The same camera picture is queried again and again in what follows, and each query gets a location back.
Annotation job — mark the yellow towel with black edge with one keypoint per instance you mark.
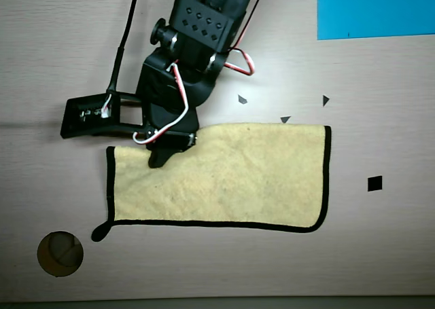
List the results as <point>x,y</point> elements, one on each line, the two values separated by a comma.
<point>238,180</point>

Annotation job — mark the blue paper sheet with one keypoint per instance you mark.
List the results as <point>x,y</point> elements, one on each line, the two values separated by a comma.
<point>374,10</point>

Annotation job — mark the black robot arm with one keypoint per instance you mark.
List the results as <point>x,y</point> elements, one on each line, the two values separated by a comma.
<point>200,20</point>

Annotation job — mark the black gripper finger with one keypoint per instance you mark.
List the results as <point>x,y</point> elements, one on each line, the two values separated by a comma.
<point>159,159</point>

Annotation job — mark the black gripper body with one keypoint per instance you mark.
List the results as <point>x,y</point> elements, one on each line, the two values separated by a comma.
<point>168,140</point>

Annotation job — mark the black square tape mark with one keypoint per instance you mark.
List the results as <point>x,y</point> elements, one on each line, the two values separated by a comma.
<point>374,183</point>

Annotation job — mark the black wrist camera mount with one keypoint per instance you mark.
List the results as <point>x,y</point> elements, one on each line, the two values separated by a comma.
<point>88,113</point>

